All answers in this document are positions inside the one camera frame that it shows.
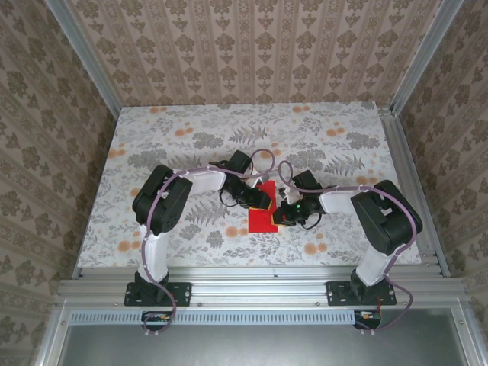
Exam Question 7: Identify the small electronics board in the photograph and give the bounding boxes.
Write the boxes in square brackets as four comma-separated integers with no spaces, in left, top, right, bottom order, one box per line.
[141,310,172,331]
[352,309,383,330]

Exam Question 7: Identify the grey metal panel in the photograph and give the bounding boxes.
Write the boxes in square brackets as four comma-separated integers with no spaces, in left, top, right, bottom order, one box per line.
[34,307,488,366]

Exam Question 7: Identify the floral patterned table cover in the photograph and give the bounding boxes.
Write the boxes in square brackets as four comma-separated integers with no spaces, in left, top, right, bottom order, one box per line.
[75,101,425,268]

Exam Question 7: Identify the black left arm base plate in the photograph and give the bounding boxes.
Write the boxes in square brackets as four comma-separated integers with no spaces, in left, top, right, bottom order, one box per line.
[124,281,192,307]

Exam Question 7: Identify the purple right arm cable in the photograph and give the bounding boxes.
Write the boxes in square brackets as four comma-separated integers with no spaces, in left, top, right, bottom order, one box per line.
[277,160,416,336]

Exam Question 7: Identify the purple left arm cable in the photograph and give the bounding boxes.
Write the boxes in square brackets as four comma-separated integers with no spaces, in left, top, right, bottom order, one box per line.
[140,148,276,339]

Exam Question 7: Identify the aluminium side rail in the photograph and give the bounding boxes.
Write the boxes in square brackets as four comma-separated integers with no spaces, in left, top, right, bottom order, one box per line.
[377,106,451,278]

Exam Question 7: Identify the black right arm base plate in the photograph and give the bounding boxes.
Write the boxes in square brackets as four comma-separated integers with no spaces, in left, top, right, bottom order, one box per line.
[326,281,397,307]

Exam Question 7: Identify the grey slotted cable duct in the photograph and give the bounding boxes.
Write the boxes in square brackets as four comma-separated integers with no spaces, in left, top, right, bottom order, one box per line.
[70,309,358,326]

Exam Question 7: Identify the aluminium frame post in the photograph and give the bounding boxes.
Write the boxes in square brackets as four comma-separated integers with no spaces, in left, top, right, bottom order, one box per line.
[44,0,121,119]
[389,0,464,115]

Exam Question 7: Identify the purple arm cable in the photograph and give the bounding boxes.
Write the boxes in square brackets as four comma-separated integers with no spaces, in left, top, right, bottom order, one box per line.
[140,148,276,339]
[277,160,416,336]

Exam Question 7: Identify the aluminium base beam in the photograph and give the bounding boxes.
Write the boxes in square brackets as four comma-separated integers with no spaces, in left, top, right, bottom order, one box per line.
[56,265,464,306]

